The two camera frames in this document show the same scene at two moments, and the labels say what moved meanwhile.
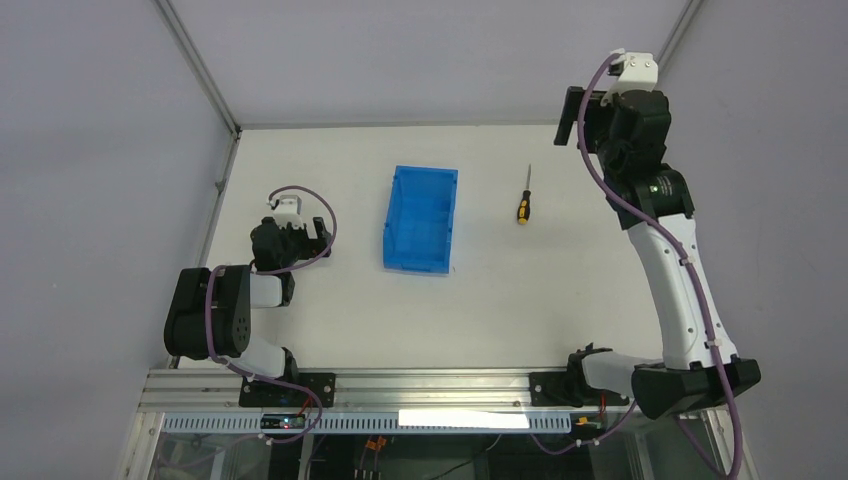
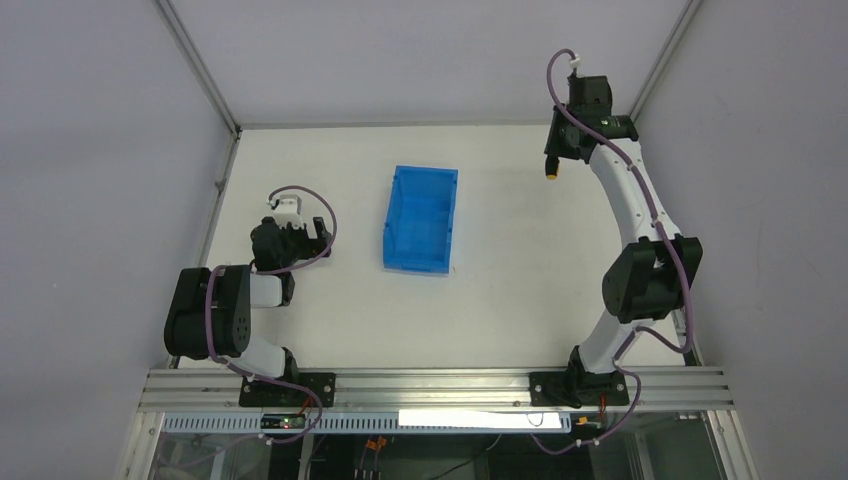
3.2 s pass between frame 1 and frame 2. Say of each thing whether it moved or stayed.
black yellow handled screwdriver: moved
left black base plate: stayed
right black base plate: stayed
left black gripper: stayed
